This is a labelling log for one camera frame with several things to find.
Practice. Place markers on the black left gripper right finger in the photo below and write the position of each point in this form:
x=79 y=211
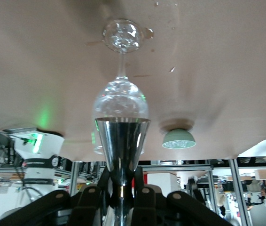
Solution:
x=148 y=202

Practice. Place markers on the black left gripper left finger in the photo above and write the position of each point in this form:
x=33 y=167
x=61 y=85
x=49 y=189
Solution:
x=88 y=202

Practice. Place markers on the steel double jigger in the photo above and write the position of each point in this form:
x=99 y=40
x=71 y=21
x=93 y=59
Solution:
x=122 y=141

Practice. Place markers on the clear wine glass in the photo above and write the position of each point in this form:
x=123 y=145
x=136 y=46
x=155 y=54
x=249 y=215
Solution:
x=121 y=99

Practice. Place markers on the green ceramic bowl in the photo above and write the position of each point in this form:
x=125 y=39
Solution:
x=178 y=139

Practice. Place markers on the aluminium frame post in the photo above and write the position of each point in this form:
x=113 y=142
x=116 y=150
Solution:
x=238 y=188
x=74 y=176

